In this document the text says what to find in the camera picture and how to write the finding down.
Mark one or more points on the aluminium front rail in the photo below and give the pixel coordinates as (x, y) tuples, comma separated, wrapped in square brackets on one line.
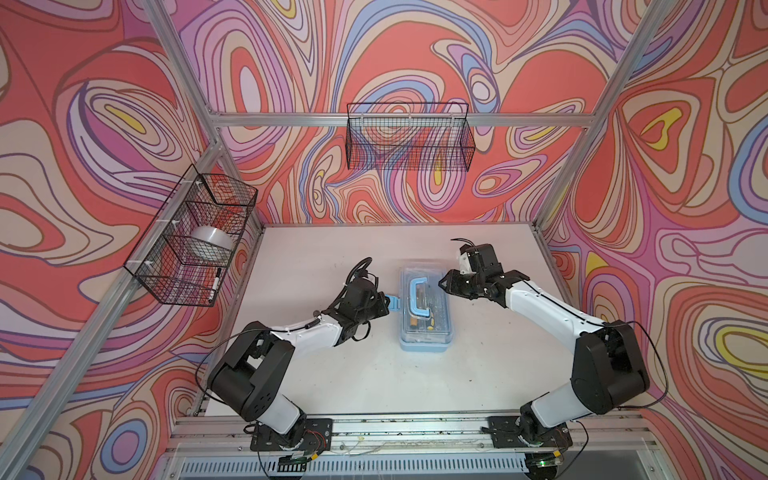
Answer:
[(441, 432)]

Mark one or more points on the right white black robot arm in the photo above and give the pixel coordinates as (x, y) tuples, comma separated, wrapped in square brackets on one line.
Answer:
[(608, 367)]

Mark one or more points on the black wire basket at back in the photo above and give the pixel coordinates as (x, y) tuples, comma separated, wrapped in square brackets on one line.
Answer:
[(409, 136)]

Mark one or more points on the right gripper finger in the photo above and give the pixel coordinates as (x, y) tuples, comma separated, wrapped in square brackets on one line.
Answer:
[(455, 291), (452, 279)]

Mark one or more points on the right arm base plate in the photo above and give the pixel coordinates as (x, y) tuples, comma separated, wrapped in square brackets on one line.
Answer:
[(512, 431)]

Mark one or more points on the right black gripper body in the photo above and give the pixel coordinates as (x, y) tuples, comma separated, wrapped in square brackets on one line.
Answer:
[(472, 281)]

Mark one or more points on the clear tool box lid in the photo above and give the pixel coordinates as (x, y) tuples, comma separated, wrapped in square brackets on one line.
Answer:
[(418, 282)]

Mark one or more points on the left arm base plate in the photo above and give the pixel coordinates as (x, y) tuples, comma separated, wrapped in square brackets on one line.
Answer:
[(309, 435)]

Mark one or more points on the black wire basket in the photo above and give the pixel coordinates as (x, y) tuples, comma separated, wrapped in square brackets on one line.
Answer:
[(409, 136), (184, 256)]

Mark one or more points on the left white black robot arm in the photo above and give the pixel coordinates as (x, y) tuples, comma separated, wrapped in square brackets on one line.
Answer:
[(249, 375)]

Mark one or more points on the marker pen in basket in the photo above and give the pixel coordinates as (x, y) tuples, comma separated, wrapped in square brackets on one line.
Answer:
[(215, 285)]

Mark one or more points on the grey tape roll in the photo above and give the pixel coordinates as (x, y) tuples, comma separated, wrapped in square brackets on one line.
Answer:
[(210, 245)]

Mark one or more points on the blue plastic tool box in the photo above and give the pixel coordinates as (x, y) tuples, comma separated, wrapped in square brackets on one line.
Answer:
[(432, 334)]

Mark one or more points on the black wire basket on left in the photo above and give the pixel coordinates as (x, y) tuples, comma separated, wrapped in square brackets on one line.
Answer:
[(184, 256)]

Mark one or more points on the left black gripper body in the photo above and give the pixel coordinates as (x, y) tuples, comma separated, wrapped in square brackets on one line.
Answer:
[(374, 309)]

